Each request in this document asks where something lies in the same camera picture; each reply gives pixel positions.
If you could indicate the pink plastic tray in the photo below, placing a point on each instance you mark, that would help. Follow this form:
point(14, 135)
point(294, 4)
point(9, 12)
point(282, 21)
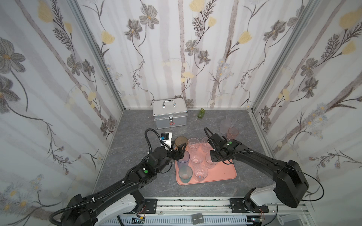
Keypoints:
point(219, 173)

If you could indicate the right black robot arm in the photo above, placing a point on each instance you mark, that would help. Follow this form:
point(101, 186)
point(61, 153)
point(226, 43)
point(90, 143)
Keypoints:
point(290, 183)

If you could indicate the teal plastic cup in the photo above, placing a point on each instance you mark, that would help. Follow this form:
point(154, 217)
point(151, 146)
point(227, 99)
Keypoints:
point(185, 174)

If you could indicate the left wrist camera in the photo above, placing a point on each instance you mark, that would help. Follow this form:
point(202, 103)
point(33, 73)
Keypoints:
point(166, 139)

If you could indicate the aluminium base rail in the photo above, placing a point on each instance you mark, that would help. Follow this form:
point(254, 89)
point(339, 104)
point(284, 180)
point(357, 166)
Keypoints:
point(206, 211)

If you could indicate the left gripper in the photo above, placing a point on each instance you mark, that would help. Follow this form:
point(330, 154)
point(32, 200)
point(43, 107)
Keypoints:
point(176, 154)

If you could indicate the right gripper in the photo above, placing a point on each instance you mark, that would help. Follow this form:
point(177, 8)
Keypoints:
point(214, 142)

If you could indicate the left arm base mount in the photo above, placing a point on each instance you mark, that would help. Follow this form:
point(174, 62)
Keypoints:
point(146, 207)

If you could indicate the silver first aid case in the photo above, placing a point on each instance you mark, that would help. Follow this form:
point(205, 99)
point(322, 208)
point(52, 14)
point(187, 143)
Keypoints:
point(170, 113)

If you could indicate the blue plastic cup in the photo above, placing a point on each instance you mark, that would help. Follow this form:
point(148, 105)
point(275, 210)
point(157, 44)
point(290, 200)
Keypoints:
point(184, 161)

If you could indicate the small green object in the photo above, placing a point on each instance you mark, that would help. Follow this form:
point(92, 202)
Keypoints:
point(201, 113)

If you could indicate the pink plastic cup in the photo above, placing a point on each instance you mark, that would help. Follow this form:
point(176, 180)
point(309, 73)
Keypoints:
point(232, 133)

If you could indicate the amber plastic cup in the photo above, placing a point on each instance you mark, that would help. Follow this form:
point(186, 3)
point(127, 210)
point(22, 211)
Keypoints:
point(181, 142)

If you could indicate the clear faceted cup front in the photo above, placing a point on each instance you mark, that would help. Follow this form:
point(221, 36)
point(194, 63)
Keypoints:
point(200, 173)

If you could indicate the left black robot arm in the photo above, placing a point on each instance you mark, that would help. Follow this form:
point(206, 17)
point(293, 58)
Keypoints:
point(122, 196)

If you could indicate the frosted dimpled cup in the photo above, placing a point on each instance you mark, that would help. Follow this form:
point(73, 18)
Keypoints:
point(225, 125)

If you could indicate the clear faceted cup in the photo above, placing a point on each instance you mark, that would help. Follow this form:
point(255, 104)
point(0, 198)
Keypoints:
point(196, 158)
point(200, 173)
point(193, 145)

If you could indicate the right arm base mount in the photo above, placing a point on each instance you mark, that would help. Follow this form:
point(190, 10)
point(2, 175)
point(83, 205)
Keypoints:
point(239, 205)

